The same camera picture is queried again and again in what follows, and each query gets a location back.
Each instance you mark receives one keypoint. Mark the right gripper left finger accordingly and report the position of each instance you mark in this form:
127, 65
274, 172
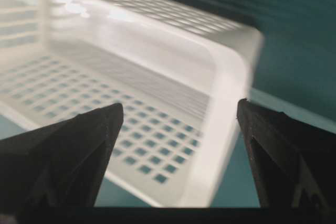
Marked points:
59, 165

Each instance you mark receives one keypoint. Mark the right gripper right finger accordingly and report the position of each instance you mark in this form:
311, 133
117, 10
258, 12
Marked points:
292, 163

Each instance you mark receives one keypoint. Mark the white perforated plastic basket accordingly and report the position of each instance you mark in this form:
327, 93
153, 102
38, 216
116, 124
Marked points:
179, 73

